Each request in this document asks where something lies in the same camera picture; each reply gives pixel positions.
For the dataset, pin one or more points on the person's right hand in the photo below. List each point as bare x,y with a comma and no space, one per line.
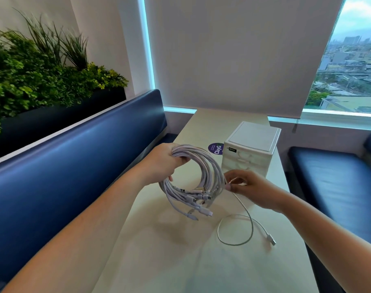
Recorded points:
258,192

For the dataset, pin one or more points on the person's left hand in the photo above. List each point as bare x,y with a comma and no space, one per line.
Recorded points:
161,164

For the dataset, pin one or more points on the white mini drawer cabinet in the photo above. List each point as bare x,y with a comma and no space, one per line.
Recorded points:
254,135

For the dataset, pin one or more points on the person's right forearm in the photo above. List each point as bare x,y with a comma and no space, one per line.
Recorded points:
332,247

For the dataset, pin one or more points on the person's left forearm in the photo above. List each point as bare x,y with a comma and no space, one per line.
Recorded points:
72,238

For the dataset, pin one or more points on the black planter box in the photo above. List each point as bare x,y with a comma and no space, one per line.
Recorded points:
66,115

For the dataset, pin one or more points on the round purple sticker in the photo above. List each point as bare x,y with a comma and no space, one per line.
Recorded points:
214,148

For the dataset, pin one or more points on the blue padded bench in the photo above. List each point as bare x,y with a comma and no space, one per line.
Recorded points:
75,173
335,180

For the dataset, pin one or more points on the white table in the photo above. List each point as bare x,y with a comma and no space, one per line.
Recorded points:
173,256

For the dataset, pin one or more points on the white roller blind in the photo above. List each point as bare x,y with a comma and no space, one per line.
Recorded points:
240,48

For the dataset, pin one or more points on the glass window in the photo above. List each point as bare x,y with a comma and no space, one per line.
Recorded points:
347,76

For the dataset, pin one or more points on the green leafy plants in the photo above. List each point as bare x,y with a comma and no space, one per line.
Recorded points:
35,82

